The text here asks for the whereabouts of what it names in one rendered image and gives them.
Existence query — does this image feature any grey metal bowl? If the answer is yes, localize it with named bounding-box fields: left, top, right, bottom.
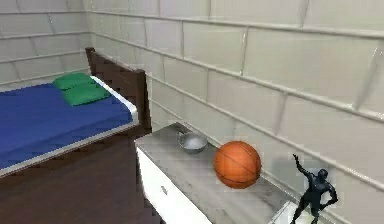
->
left=176, top=129, right=209, bottom=155

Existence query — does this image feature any orange basketball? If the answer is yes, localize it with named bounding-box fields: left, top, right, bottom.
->
left=213, top=140, right=262, bottom=190

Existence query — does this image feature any white chest of drawers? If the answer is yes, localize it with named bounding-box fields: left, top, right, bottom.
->
left=134, top=122, right=329, bottom=224

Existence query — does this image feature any green pillow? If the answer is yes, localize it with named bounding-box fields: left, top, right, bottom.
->
left=52, top=72, right=98, bottom=91
left=62, top=83, right=113, bottom=107

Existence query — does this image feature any blue bed with brown headboard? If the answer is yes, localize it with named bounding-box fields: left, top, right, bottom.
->
left=0, top=46, right=153, bottom=179

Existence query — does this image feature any black human figure statue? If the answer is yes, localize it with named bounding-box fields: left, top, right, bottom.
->
left=289, top=153, right=339, bottom=224

